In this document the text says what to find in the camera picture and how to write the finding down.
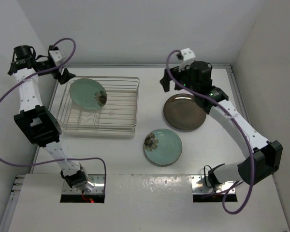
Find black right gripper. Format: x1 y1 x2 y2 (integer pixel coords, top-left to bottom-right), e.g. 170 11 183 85
161 64 199 95

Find small green floral plate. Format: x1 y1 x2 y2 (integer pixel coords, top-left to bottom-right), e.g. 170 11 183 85
69 78 107 111

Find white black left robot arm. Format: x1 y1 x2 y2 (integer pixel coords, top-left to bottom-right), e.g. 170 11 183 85
8 45 90 192

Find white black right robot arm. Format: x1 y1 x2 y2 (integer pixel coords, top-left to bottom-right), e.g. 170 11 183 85
160 61 283 188

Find brown round plate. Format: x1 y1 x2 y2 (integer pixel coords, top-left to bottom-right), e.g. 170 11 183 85
163 93 206 131

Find large green floral plate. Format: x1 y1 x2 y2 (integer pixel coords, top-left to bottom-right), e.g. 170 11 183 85
143 129 183 166

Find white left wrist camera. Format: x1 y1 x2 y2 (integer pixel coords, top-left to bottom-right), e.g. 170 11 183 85
48 45 66 66

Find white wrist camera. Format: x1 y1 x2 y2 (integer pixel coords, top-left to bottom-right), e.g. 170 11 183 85
48 45 66 66
176 48 196 71

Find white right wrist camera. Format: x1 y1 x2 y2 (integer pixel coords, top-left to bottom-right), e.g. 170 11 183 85
176 48 196 71

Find wire dish rack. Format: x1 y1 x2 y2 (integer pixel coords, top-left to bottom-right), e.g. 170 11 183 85
51 76 139 137

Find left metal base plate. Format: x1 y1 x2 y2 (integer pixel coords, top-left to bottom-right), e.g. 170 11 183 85
61 174 105 195

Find metal base plate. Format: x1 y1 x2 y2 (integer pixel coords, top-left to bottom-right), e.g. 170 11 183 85
190 174 234 195
61 174 105 195

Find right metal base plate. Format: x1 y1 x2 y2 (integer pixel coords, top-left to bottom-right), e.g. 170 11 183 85
190 174 234 195

